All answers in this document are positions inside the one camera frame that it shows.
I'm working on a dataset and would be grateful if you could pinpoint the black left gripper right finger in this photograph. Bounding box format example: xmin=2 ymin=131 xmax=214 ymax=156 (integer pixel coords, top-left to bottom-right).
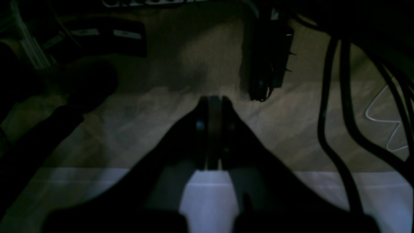
xmin=222 ymin=97 xmax=380 ymax=233

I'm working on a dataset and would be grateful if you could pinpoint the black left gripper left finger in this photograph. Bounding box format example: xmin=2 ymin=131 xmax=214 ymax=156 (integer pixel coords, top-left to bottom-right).
xmin=42 ymin=97 xmax=208 ymax=233

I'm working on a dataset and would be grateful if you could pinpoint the white power strip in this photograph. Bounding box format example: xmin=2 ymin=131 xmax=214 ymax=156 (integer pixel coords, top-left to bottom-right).
xmin=101 ymin=0 xmax=205 ymax=8

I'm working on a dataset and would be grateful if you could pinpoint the white thin cable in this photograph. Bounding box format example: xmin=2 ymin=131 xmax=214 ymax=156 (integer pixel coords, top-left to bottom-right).
xmin=365 ymin=78 xmax=409 ymax=152

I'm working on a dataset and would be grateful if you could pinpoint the black cable pair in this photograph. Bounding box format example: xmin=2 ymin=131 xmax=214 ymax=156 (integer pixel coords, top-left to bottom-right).
xmin=317 ymin=36 xmax=414 ymax=214

